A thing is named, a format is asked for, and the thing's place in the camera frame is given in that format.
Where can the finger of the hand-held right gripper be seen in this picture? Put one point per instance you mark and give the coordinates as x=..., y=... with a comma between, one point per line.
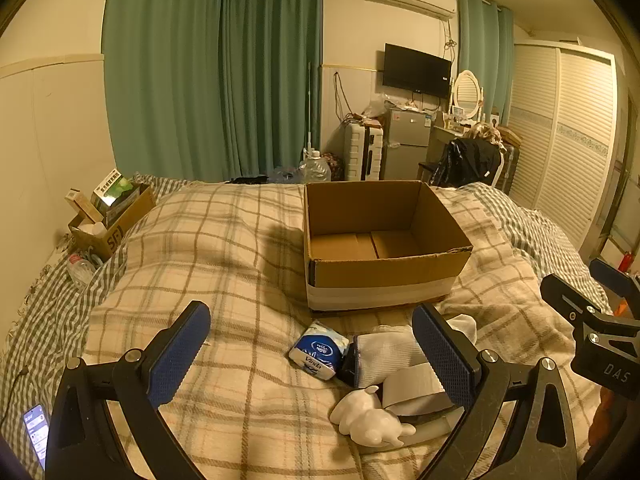
x=565, y=295
x=607, y=272

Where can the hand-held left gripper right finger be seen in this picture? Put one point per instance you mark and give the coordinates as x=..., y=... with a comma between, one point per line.
x=442, y=360

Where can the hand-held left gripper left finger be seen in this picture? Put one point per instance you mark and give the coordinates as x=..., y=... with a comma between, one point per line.
x=180, y=355

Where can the white cloth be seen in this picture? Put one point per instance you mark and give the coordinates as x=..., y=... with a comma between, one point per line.
x=385, y=355

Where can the black pouch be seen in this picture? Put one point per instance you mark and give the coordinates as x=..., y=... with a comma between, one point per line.
x=350, y=365

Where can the white animal figurine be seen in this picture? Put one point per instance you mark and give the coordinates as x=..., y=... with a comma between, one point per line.
x=365, y=420

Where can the blue tissue pack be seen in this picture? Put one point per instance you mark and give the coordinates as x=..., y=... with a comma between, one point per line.
x=317, y=352

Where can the person's right hand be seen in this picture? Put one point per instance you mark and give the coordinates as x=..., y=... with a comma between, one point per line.
x=601, y=417

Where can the red fire extinguisher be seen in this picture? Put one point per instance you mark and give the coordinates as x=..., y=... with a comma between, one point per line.
x=625, y=262

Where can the plaid blanket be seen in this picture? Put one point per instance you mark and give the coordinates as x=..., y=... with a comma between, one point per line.
x=225, y=260

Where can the clear plastic bottle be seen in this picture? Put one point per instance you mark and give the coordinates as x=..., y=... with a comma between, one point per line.
x=81, y=269

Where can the white louvred wardrobe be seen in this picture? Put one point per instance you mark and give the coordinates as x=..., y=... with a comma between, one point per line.
x=565, y=145

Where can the white chair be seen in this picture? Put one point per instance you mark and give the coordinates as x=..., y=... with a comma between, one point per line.
x=498, y=172

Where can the brown suitcase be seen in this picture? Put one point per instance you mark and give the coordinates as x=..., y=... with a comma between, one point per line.
x=510, y=165

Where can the small cardboard box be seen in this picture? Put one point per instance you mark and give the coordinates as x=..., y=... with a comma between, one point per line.
x=120, y=225

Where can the smartphone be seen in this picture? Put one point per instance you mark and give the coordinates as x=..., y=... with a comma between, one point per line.
x=36, y=435

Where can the black jacket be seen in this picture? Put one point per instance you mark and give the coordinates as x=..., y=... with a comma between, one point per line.
x=465, y=162

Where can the tan carton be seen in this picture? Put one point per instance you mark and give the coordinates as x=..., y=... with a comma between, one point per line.
x=82, y=205

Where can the green white package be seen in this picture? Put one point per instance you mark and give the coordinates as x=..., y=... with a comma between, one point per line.
x=112, y=187

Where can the white dressing table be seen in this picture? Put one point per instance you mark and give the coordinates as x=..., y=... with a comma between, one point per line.
x=445, y=140

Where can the small grey fridge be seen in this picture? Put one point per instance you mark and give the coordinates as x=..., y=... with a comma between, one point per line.
x=407, y=145

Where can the leopard print bag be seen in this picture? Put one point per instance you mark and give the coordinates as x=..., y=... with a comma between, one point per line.
x=334, y=166

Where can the white suitcase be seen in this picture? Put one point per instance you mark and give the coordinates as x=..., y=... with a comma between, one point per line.
x=362, y=152

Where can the oval white mirror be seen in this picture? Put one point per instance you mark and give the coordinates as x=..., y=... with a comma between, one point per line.
x=467, y=91

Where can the large water jug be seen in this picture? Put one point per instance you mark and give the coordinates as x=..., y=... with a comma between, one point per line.
x=315, y=170

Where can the narrow green curtain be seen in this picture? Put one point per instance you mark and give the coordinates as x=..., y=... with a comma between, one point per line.
x=485, y=55

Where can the clear plastic bag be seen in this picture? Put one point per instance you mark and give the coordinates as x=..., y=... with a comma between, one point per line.
x=374, y=110

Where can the mop pole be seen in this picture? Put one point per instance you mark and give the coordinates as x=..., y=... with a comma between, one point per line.
x=310, y=110

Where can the black wall television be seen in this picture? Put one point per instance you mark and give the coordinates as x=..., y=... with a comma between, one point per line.
x=417, y=70

